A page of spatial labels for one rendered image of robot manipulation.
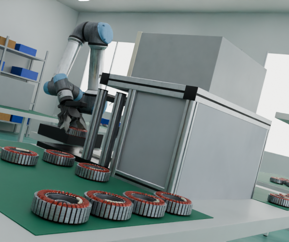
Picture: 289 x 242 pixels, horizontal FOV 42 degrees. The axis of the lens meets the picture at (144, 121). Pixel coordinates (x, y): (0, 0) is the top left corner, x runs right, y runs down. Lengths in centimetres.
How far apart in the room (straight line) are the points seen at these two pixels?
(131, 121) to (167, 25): 666
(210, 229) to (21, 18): 836
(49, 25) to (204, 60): 829
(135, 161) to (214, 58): 45
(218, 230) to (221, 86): 54
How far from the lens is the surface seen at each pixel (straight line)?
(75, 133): 178
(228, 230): 111
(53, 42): 956
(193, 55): 136
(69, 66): 216
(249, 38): 689
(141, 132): 129
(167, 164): 122
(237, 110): 145
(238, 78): 147
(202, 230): 96
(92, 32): 217
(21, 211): 75
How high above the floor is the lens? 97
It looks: level
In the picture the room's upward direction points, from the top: 14 degrees clockwise
